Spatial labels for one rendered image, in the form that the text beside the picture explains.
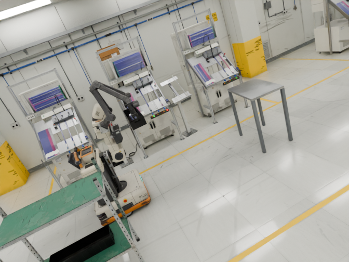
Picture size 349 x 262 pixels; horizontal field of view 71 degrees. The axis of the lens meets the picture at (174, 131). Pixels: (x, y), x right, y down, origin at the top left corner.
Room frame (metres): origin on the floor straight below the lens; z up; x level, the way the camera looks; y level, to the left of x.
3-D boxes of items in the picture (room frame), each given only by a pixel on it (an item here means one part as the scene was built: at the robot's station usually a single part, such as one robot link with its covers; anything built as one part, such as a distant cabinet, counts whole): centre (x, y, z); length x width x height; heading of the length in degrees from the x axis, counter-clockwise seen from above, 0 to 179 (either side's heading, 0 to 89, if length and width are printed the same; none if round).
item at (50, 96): (4.32, 1.83, 0.95); 1.35 x 0.82 x 1.90; 13
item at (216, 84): (4.75, -1.06, 0.65); 1.01 x 0.73 x 1.29; 13
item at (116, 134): (2.89, 0.69, 0.99); 0.28 x 0.16 x 0.22; 11
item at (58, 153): (4.12, 1.77, 0.66); 1.01 x 0.73 x 1.31; 13
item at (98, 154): (2.81, 1.06, 0.59); 0.55 x 0.34 x 0.83; 11
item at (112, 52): (4.77, 0.50, 1.82); 0.68 x 0.30 x 0.20; 103
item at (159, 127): (4.61, 0.41, 0.31); 0.70 x 0.65 x 0.62; 103
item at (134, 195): (2.83, 0.97, 0.16); 0.67 x 0.64 x 0.25; 101
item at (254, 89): (3.14, -1.20, 0.40); 0.70 x 0.45 x 0.80; 5
